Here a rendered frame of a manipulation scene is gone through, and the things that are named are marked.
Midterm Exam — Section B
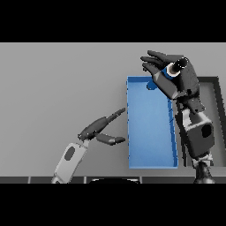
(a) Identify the dark left robot hand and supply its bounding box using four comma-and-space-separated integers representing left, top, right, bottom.
77, 107, 126, 147

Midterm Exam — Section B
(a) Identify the dark right robot hand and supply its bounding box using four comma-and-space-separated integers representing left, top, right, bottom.
139, 49, 206, 115

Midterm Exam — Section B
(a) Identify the blue pipe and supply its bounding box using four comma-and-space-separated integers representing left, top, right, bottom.
147, 56, 190, 91

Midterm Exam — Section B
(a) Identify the dark grey bin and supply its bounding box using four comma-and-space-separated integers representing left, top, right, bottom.
181, 76, 226, 168

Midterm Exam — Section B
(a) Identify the blue bin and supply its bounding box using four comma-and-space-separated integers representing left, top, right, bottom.
126, 75, 179, 170

